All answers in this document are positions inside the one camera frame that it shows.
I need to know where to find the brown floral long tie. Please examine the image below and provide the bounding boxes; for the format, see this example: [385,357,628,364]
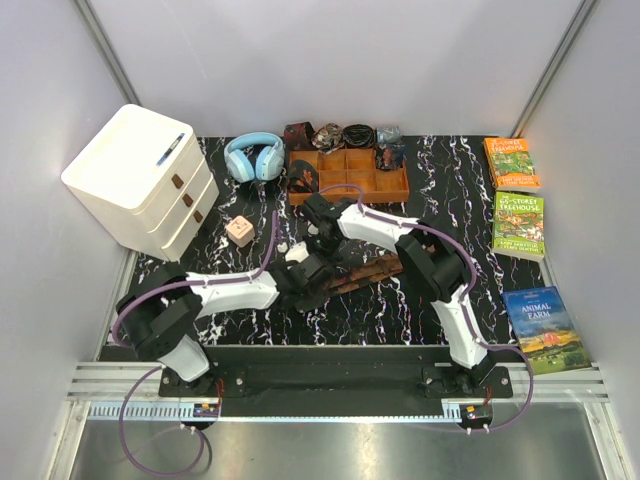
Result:
[323,254,403,297]

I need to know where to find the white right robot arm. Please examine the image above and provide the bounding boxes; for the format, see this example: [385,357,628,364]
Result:
[301,193,495,397]

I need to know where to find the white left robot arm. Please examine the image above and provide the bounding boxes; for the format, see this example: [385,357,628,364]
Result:
[111,253,335,396]

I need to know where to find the black orange-leaf rolled tie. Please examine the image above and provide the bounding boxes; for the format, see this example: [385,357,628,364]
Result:
[287,159,319,194]

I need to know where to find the orange compartment tray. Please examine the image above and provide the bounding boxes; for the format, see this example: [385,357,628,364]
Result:
[287,149,409,206]

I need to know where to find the light blue headphones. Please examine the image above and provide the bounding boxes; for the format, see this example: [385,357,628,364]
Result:
[224,132,285,184]

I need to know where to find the black marble pattern mat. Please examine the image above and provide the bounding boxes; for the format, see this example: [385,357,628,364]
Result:
[115,134,546,347]

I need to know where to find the brown patterned rolled tie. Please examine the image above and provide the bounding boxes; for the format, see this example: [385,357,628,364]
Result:
[311,123,345,155]

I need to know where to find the dark red rolled tie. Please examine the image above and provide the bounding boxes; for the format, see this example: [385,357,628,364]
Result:
[283,121,316,151]

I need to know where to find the pink cube power adapter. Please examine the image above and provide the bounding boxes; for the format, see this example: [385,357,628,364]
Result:
[225,215,255,248]

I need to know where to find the dark floral rolled tie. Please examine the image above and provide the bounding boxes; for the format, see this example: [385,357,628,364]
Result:
[375,142,406,171]

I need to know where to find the grey blue rolled tie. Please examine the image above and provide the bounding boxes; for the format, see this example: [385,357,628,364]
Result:
[376,125,402,144]

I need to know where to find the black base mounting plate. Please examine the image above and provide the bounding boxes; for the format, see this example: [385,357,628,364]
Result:
[159,346,513,422]

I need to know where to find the blue pen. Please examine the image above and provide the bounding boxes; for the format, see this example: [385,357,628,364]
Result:
[155,132,185,167]

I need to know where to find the white three-drawer cabinet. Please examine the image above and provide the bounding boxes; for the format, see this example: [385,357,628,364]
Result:
[61,104,219,262]

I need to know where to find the orange treehouse book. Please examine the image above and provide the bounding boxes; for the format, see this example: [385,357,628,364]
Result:
[483,137,541,193]

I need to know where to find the green treehouse book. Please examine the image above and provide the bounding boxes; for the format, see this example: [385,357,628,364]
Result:
[492,191,546,262]

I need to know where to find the blue Animal Farm book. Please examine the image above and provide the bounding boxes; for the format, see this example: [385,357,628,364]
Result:
[503,286,591,376]

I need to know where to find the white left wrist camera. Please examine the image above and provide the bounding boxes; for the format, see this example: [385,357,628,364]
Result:
[277,242,309,263]

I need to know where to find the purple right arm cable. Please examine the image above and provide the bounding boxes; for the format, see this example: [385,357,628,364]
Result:
[314,183,535,435]

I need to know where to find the aluminium front rail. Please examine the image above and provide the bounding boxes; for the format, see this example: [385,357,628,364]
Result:
[67,360,609,423]

